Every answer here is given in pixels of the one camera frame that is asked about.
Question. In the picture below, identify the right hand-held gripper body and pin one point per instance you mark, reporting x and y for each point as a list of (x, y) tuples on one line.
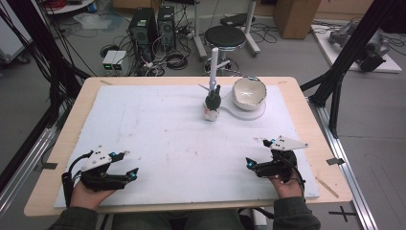
[(287, 143)]

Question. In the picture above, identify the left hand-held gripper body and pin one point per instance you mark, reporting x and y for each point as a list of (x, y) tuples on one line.
[(97, 161)]

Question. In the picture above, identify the white pole stand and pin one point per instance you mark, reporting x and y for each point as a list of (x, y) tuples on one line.
[(214, 64)]

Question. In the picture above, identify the person's left hand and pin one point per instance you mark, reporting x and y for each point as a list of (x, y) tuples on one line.
[(86, 199)]

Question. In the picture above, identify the person's right hand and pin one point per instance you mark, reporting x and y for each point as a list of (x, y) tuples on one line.
[(288, 189)]

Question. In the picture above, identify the black tape piece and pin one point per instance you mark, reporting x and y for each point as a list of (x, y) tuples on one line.
[(48, 165), (335, 161)]

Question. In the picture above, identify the white foam board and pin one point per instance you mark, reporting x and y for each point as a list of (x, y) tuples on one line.
[(178, 150)]

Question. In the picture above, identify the white eggshell-shaped bowl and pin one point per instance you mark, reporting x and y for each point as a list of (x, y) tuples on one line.
[(249, 94)]

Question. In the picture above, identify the thin wooden stick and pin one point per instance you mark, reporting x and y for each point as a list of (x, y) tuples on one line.
[(327, 187)]

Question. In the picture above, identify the person's legs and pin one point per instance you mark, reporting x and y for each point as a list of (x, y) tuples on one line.
[(191, 222)]

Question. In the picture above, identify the white power supply box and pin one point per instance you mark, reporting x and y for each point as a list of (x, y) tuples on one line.
[(108, 60), (119, 60)]

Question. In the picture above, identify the black round stool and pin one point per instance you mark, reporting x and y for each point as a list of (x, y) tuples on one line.
[(225, 35)]

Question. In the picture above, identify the white metal table legs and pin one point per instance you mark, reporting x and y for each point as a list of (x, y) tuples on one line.
[(198, 38)]

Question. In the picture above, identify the brown cardboard box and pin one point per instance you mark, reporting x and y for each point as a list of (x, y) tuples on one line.
[(297, 17)]

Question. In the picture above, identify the flat black case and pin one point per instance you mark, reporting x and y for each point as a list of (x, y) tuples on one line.
[(236, 19)]

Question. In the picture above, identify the large black computer tower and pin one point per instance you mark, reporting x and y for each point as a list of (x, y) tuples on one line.
[(142, 28)]

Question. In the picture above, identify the white platform board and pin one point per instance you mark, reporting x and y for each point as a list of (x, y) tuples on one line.
[(391, 65)]

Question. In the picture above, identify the clear plastic sheet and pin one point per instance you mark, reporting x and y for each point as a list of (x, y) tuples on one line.
[(95, 21)]

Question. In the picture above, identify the small black computer tower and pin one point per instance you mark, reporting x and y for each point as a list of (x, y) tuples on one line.
[(166, 25)]

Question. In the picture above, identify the aluminium rail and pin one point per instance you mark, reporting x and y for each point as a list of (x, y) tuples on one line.
[(348, 172), (22, 174)]

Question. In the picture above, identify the black metal frame post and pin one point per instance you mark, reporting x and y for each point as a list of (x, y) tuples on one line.
[(348, 51)]

